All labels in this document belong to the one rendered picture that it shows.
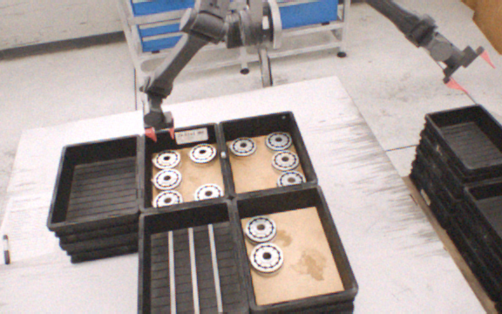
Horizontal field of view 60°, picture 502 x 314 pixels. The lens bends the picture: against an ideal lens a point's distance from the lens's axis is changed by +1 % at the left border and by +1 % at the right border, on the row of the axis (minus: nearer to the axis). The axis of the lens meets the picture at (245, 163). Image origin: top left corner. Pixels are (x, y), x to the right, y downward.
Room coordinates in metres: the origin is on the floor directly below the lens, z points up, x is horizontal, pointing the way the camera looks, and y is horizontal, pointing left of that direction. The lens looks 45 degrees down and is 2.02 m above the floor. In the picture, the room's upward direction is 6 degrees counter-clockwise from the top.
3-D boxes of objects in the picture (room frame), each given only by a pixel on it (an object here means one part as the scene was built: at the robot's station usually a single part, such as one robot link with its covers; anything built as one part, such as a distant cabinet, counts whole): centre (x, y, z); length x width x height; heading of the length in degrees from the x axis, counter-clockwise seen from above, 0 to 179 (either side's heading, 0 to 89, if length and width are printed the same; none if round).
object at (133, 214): (1.09, 0.53, 0.92); 0.40 x 0.30 x 0.02; 5
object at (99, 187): (1.09, 0.53, 0.87); 0.40 x 0.30 x 0.11; 5
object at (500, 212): (1.06, -1.13, 0.31); 0.40 x 0.30 x 0.34; 7
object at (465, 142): (1.46, -1.08, 0.37); 0.40 x 0.30 x 0.45; 7
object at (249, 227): (0.85, -0.03, 0.86); 0.10 x 0.10 x 0.01
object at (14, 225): (1.10, 0.87, 0.70); 0.33 x 0.23 x 0.01; 7
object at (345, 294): (0.74, -0.11, 0.92); 0.40 x 0.30 x 0.02; 5
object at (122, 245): (1.09, 0.53, 0.76); 0.40 x 0.30 x 0.12; 5
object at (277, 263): (0.74, -0.04, 0.86); 0.10 x 0.10 x 0.01
